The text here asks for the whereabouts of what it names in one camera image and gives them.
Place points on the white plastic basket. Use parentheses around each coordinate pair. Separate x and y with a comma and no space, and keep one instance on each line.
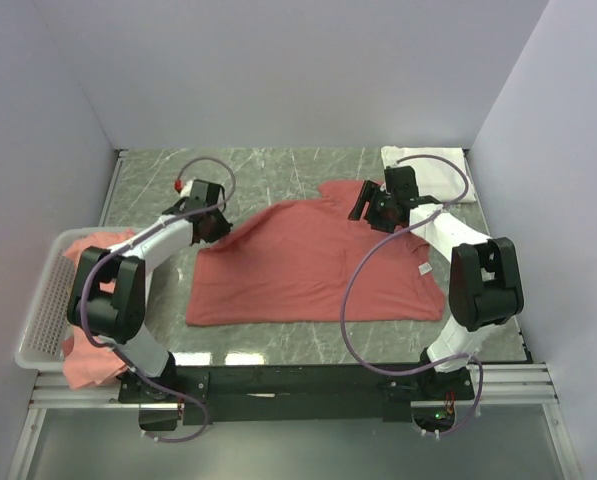
(46,326)

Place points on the salmon pink t-shirt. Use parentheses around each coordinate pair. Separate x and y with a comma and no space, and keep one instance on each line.
(84,365)

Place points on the dark red t-shirt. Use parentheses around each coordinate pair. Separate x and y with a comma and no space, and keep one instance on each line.
(293,262)

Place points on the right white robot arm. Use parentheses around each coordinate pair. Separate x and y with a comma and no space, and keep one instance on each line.
(485,288)

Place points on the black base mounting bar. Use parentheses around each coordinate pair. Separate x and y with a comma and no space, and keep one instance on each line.
(219,394)

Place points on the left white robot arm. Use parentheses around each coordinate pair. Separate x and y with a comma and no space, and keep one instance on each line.
(110,290)

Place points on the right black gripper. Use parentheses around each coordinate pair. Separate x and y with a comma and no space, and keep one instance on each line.
(360,201)

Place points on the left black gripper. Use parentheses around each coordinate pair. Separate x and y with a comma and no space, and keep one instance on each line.
(217,228)

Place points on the aluminium frame rail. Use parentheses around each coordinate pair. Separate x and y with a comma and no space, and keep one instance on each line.
(503,385)

